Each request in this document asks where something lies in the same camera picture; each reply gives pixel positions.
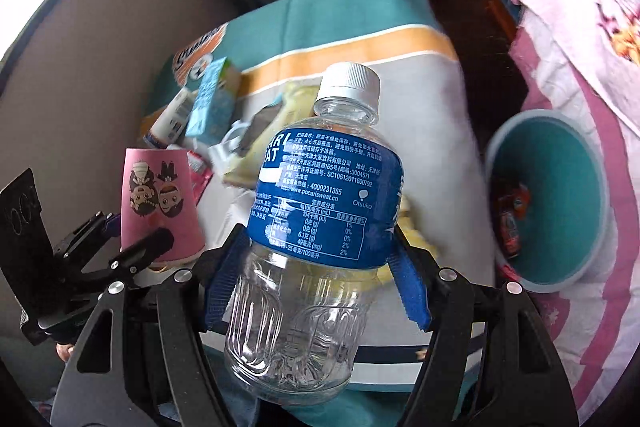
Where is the orange printed snack packet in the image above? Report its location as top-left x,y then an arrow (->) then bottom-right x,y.
170,24 -> 229,88

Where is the orange wrapper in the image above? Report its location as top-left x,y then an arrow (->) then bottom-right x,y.
492,181 -> 532,259

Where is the teal striped tablecloth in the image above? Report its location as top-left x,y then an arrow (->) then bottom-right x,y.
140,0 -> 501,427

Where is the pink cartoon paper cup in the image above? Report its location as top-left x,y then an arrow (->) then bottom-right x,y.
121,148 -> 206,269

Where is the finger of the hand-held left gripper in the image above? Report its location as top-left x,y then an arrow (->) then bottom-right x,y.
108,228 -> 176,283
55,211 -> 123,260

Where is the pale yellow packet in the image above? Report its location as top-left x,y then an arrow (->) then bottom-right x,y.
222,83 -> 442,293

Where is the pink bordered white blanket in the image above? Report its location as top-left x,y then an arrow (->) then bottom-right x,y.
497,7 -> 640,427

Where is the red wrapper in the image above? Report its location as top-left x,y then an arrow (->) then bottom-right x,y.
187,150 -> 214,208

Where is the white labelled bottle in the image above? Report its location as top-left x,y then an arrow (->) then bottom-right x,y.
142,88 -> 199,151

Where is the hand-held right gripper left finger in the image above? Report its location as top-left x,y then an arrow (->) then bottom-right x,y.
50,223 -> 252,427

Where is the white plastic ring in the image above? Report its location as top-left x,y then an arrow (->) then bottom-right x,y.
207,119 -> 252,168

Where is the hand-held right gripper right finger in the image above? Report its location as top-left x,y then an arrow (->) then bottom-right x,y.
390,228 -> 596,427

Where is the teal round waste bin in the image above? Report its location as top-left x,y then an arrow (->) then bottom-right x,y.
482,109 -> 611,294

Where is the light blue drink carton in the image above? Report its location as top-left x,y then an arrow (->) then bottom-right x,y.
185,57 -> 242,148

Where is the clear plastic bottle blue label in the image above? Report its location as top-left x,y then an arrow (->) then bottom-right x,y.
224,62 -> 407,406

